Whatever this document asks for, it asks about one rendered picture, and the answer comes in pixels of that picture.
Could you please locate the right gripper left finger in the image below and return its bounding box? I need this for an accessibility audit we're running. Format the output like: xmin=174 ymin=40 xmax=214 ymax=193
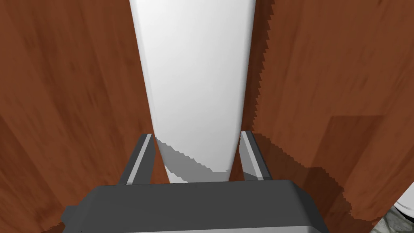
xmin=118 ymin=133 xmax=156 ymax=186

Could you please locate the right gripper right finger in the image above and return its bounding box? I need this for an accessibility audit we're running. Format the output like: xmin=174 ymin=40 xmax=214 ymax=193
xmin=239 ymin=131 xmax=273 ymax=182

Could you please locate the white bar handle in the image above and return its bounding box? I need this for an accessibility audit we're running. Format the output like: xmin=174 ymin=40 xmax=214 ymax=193
xmin=129 ymin=0 xmax=257 ymax=184

